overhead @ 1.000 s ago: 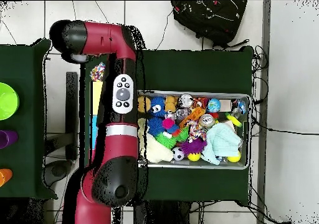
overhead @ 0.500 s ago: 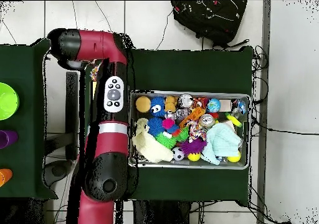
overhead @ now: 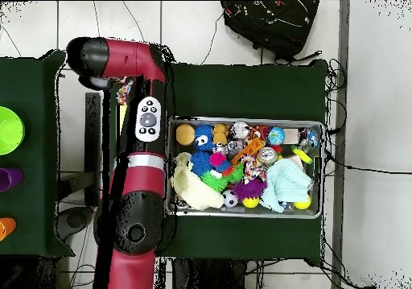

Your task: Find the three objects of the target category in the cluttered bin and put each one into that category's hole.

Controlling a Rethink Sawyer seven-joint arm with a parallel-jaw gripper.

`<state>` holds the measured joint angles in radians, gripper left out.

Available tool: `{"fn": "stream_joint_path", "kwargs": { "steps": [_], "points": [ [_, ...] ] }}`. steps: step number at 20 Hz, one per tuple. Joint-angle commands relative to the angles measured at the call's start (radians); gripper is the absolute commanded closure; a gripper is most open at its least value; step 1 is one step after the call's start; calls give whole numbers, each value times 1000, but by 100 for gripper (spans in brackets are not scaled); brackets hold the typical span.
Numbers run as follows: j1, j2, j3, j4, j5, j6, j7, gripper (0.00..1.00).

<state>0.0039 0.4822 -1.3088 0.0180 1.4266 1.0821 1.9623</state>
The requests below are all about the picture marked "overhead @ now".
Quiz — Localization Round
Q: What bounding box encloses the colourful knotted rope toy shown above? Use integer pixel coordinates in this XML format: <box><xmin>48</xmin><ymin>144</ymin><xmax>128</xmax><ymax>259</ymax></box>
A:
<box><xmin>239</xmin><ymin>154</ymin><xmax>268</xmax><ymax>185</ymax></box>
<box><xmin>116</xmin><ymin>77</ymin><xmax>134</xmax><ymax>105</ymax></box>

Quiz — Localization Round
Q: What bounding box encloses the silver mesh bin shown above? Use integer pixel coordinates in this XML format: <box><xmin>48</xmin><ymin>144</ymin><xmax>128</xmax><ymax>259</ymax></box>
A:
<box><xmin>165</xmin><ymin>115</ymin><xmax>324</xmax><ymax>220</ymax></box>

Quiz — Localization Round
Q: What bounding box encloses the blue spiky ball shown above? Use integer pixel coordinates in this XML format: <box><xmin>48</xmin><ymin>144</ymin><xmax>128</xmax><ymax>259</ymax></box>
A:
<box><xmin>189</xmin><ymin>151</ymin><xmax>214</xmax><ymax>178</ymax></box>

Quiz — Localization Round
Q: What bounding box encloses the pink spiky ball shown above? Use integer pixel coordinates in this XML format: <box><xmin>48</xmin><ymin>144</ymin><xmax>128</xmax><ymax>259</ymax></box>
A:
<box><xmin>208</xmin><ymin>152</ymin><xmax>228</xmax><ymax>168</ymax></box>

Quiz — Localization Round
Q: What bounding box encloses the orange plush toy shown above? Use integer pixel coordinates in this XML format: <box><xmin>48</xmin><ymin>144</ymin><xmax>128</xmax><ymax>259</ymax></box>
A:
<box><xmin>212</xmin><ymin>122</ymin><xmax>232</xmax><ymax>145</ymax></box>

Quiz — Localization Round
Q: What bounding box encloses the silver drink can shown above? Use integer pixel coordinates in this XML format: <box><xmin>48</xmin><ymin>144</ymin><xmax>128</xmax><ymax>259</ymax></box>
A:
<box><xmin>230</xmin><ymin>121</ymin><xmax>250</xmax><ymax>141</ymax></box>
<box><xmin>256</xmin><ymin>146</ymin><xmax>278</xmax><ymax>166</ymax></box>

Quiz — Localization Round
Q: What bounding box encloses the cream cloth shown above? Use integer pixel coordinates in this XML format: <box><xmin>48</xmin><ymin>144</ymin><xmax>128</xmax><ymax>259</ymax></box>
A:
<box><xmin>170</xmin><ymin>151</ymin><xmax>225</xmax><ymax>211</ymax></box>

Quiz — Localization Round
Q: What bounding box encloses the orange plastic crate toy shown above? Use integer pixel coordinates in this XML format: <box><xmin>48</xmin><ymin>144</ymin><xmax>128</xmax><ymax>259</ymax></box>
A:
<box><xmin>231</xmin><ymin>137</ymin><xmax>266</xmax><ymax>167</ymax></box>

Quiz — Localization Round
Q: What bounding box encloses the small soccer ball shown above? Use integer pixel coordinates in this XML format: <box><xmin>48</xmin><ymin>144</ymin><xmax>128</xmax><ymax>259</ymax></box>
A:
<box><xmin>221</xmin><ymin>189</ymin><xmax>240</xmax><ymax>208</ymax></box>

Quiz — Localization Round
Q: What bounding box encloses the purple spiky ball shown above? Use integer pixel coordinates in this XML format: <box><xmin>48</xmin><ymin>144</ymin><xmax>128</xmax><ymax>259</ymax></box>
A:
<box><xmin>229</xmin><ymin>177</ymin><xmax>268</xmax><ymax>201</ymax></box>

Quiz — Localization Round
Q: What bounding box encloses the dark green cloth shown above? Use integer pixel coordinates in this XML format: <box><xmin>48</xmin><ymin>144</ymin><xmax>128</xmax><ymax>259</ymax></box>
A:
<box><xmin>0</xmin><ymin>49</ymin><xmax>75</xmax><ymax>258</ymax></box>
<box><xmin>101</xmin><ymin>60</ymin><xmax>329</xmax><ymax>267</ymax></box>

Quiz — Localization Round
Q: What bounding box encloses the blue globe ball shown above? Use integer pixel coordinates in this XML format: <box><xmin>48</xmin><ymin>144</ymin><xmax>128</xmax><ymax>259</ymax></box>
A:
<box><xmin>266</xmin><ymin>126</ymin><xmax>286</xmax><ymax>146</ymax></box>

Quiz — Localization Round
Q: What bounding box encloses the mint green cloth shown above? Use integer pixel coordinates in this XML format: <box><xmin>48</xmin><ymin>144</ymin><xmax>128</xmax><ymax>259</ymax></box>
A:
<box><xmin>259</xmin><ymin>158</ymin><xmax>313</xmax><ymax>214</ymax></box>

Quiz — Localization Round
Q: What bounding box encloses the black backpack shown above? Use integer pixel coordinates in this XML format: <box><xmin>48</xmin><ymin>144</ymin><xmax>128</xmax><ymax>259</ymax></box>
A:
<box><xmin>220</xmin><ymin>0</ymin><xmax>323</xmax><ymax>63</ymax></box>

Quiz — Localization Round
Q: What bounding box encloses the purple plastic cup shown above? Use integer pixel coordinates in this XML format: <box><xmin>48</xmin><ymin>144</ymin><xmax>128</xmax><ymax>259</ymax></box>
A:
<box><xmin>0</xmin><ymin>167</ymin><xmax>24</xmax><ymax>192</ymax></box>

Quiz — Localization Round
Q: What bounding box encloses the green plastic bowl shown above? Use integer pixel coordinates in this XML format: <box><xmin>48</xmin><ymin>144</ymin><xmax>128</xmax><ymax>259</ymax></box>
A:
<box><xmin>0</xmin><ymin>105</ymin><xmax>26</xmax><ymax>156</ymax></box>

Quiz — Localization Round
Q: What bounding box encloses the orange plastic cup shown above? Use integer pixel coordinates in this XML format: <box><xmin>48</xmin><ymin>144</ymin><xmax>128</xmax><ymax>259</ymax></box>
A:
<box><xmin>0</xmin><ymin>217</ymin><xmax>17</xmax><ymax>242</ymax></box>

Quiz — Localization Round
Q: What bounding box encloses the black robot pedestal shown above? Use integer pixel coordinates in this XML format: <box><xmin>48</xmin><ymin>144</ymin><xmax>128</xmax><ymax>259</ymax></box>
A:
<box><xmin>171</xmin><ymin>258</ymin><xmax>249</xmax><ymax>289</ymax></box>

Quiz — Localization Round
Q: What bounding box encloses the black cable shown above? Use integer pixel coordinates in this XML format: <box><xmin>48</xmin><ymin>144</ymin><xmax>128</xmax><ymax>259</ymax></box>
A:
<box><xmin>324</xmin><ymin>150</ymin><xmax>412</xmax><ymax>175</ymax></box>
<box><xmin>323</xmin><ymin>58</ymin><xmax>348</xmax><ymax>135</ymax></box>

